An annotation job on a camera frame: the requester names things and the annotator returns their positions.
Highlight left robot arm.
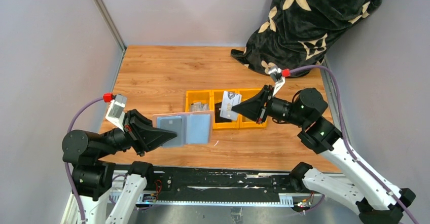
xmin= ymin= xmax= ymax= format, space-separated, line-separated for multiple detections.
xmin=62 ymin=109 xmax=177 ymax=223

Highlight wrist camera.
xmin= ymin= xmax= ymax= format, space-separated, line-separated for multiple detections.
xmin=268 ymin=65 xmax=285 ymax=97
xmin=103 ymin=93 xmax=127 ymax=131

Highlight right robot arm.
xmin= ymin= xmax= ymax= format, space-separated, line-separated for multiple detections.
xmin=232 ymin=85 xmax=416 ymax=223

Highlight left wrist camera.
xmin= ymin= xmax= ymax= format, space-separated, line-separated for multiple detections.
xmin=103 ymin=93 xmax=127 ymax=131

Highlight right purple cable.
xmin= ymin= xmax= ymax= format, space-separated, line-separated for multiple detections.
xmin=281 ymin=64 xmax=420 ymax=224

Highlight silver cards in bin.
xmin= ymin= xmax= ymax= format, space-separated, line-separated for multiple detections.
xmin=190 ymin=102 xmax=210 ymax=112

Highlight yellow bin with silver cards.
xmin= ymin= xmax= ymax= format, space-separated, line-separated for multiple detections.
xmin=185 ymin=90 xmax=214 ymax=112

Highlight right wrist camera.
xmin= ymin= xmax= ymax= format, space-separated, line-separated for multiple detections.
xmin=268 ymin=65 xmax=285 ymax=97

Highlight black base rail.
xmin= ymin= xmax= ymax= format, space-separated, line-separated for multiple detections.
xmin=72 ymin=163 xmax=379 ymax=207

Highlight beige leather card holder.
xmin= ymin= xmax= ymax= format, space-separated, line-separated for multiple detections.
xmin=152 ymin=110 xmax=214 ymax=148

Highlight silver credit card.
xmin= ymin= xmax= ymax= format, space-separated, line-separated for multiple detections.
xmin=220 ymin=91 xmax=242 ymax=121

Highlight black floral blanket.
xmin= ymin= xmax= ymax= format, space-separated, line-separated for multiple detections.
xmin=231 ymin=0 xmax=382 ymax=75

